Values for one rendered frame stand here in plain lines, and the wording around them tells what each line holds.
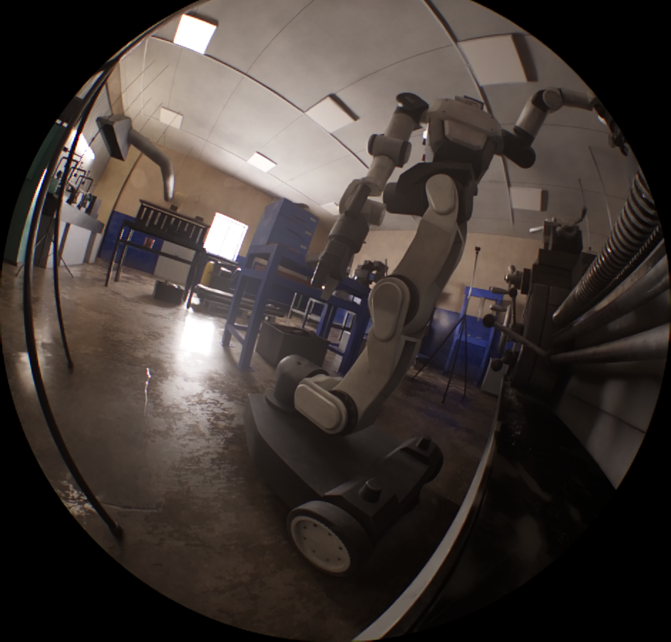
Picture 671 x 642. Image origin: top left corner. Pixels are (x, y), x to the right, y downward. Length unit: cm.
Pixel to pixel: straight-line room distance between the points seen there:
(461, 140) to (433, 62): 235
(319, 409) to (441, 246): 54
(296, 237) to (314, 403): 135
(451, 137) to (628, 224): 60
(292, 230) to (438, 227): 130
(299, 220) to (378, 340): 139
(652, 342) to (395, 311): 48
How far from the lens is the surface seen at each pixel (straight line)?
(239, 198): 714
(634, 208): 25
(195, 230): 372
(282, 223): 170
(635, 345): 23
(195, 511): 66
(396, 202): 74
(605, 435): 41
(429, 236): 60
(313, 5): 311
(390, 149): 74
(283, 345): 173
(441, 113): 83
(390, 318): 52
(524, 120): 100
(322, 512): 48
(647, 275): 23
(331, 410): 62
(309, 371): 74
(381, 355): 55
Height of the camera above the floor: 56
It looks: 1 degrees up
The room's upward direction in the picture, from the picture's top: 17 degrees clockwise
